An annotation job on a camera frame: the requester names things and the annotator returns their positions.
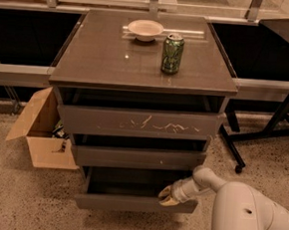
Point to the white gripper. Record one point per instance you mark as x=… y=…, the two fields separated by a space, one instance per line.
x=178 y=194

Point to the grey bottom drawer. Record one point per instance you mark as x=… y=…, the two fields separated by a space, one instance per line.
x=124 y=189

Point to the grey drawer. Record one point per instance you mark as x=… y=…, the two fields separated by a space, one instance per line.
x=124 y=189
x=137 y=157
x=139 y=123

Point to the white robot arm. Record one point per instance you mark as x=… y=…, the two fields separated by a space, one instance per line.
x=237 y=206

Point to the grey middle drawer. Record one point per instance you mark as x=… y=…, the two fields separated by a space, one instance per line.
x=137 y=157

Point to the grey top drawer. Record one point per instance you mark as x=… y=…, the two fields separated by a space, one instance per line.
x=139 y=123

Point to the grey drawer cabinet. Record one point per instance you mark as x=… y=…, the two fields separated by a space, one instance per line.
x=105 y=66

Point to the open cardboard box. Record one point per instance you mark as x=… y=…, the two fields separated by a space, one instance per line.
x=36 y=123

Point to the green soda can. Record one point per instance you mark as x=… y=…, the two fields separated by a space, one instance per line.
x=172 y=53

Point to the white bowl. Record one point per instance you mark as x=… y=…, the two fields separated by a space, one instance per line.
x=145 y=30

